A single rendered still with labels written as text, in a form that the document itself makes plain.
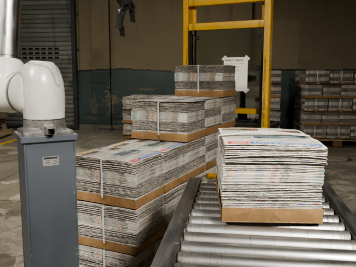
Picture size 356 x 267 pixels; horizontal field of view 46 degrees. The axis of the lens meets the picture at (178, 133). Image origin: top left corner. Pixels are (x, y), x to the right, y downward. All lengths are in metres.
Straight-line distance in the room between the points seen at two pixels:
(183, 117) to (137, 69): 6.77
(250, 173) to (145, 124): 1.40
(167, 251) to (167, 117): 1.48
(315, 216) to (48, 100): 1.00
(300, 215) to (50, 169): 0.91
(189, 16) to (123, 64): 5.59
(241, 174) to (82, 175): 1.09
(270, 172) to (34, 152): 0.86
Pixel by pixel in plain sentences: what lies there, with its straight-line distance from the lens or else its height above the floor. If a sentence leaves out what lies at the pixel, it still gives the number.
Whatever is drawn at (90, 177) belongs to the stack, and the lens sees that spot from 2.08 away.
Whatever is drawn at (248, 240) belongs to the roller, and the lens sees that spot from 1.14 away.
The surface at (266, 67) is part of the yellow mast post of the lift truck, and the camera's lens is 3.38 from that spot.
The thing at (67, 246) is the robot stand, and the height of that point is 0.56.
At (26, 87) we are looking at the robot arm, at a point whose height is 1.18.
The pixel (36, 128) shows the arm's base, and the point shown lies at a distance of 1.61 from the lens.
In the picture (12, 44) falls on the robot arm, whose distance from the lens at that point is 1.79.
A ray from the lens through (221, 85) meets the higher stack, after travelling 2.93.
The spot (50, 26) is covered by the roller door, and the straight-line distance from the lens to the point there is 9.73.
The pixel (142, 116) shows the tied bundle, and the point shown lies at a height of 0.97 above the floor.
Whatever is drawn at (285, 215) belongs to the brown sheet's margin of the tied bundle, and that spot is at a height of 0.83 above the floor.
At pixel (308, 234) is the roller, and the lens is 1.22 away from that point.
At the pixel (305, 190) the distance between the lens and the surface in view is 1.23.
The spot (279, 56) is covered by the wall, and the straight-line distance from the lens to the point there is 8.93.
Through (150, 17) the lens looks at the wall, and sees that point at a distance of 9.13.
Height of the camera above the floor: 1.22
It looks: 8 degrees down
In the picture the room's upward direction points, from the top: straight up
